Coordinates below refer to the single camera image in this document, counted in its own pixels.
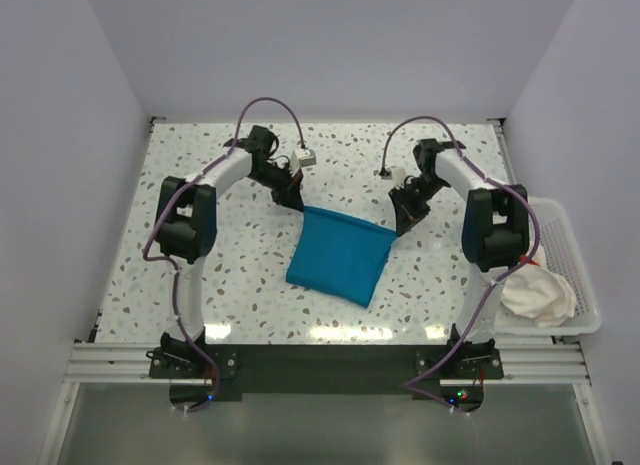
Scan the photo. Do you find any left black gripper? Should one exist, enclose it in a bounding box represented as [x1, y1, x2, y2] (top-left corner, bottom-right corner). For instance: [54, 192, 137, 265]
[249, 161, 304, 212]

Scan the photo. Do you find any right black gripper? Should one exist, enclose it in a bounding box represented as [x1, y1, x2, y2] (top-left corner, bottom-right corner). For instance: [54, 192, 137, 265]
[390, 174, 448, 237]

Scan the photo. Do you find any blue polo t shirt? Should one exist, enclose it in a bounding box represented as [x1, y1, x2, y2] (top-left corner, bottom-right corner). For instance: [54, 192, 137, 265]
[286, 206, 397, 308]

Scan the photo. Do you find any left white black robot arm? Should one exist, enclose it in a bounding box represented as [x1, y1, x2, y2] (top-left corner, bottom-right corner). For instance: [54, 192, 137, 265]
[143, 126, 316, 377]

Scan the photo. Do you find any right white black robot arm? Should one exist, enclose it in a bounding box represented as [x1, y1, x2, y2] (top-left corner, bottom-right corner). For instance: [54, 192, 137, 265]
[380, 139, 530, 378]

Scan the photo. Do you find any red white garment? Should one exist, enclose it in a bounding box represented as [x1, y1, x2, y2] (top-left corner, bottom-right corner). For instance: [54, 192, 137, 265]
[519, 244, 547, 269]

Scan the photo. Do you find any white t shirt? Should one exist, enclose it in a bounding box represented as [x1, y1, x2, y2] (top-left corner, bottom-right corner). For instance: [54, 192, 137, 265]
[501, 265, 577, 328]

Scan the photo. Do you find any white plastic basket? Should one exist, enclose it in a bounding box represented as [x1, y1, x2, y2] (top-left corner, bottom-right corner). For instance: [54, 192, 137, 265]
[495, 197, 602, 336]

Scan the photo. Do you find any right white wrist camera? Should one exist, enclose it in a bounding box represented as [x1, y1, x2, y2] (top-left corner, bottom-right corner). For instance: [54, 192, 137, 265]
[379, 166, 407, 189]

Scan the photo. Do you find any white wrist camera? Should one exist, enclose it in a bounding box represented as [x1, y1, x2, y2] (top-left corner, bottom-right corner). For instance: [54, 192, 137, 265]
[289, 148, 317, 175]
[379, 166, 407, 189]

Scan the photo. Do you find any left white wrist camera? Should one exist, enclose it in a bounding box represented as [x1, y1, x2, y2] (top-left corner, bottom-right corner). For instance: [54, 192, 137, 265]
[289, 148, 317, 175]

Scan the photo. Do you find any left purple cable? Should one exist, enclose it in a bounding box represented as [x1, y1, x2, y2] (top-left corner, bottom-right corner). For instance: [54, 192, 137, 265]
[142, 97, 307, 411]

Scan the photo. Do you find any purple cable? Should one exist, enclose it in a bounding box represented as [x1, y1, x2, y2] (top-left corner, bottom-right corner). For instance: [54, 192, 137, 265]
[142, 97, 307, 411]
[379, 115, 544, 401]

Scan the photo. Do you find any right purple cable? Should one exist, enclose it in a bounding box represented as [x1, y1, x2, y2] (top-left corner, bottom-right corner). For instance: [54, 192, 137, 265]
[379, 115, 544, 401]

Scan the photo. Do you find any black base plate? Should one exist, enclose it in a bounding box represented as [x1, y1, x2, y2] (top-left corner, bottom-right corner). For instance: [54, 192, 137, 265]
[146, 339, 504, 412]

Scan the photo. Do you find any aluminium rail frame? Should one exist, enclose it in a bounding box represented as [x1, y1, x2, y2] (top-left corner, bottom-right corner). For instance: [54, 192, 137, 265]
[38, 335, 613, 464]

